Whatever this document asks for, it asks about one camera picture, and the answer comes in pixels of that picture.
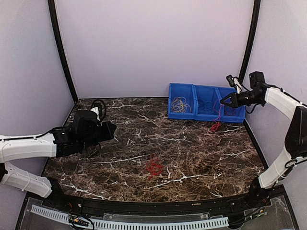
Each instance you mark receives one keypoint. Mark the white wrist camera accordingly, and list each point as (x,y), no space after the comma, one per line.
(96,111)
(234,83)

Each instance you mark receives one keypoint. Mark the black right corner post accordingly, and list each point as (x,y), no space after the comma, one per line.
(250,40)

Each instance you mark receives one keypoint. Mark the black front rail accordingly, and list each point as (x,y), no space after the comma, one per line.
(278,204)

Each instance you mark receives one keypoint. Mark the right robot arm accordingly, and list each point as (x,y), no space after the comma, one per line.
(294,151)

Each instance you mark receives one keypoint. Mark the black left corner post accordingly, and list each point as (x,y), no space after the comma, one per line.
(60,49)

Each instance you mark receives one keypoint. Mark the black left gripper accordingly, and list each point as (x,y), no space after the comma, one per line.
(109,132)

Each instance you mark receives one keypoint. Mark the middle blue storage bin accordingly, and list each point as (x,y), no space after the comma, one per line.
(204,103)

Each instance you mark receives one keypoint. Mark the blue storage bin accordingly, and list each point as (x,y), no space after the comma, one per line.
(227,114)
(204,103)
(181,101)

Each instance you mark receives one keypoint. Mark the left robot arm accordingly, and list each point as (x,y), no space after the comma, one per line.
(85,131)

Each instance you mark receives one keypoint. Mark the left blue storage bin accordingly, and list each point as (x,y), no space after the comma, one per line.
(181,101)

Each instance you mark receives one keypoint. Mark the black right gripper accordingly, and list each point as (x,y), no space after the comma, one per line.
(235,101)

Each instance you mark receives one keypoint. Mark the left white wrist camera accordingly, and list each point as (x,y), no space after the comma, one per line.
(96,111)

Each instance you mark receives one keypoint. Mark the right blue storage bin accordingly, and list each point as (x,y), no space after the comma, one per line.
(227,114)

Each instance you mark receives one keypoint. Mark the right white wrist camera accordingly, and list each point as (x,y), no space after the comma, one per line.
(234,83)

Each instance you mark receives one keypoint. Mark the black corner post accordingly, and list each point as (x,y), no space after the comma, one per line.
(60,49)
(250,40)

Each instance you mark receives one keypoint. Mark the white slotted cable duct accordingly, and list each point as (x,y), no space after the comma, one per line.
(120,222)

